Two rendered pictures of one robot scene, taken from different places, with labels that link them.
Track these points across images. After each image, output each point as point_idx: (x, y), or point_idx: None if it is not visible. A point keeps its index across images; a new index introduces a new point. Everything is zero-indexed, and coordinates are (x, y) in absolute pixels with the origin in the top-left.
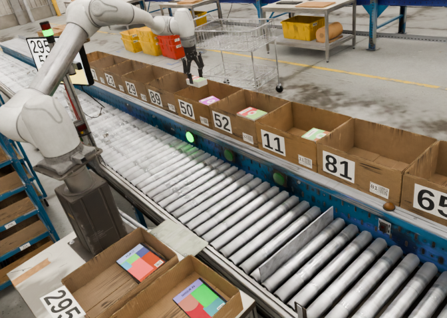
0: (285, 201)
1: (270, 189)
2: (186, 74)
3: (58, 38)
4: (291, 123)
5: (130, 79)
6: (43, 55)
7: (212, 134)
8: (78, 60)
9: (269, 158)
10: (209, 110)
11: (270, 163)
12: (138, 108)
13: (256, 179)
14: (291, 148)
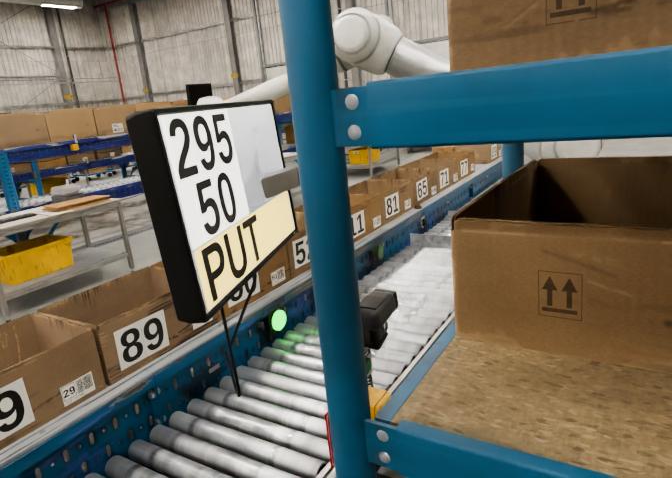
0: (399, 260)
1: (384, 267)
2: (82, 294)
3: (434, 52)
4: None
5: (0, 373)
6: (212, 178)
7: (309, 274)
8: (279, 167)
9: (365, 240)
10: (287, 245)
11: (371, 241)
12: (57, 454)
13: (368, 275)
14: (368, 216)
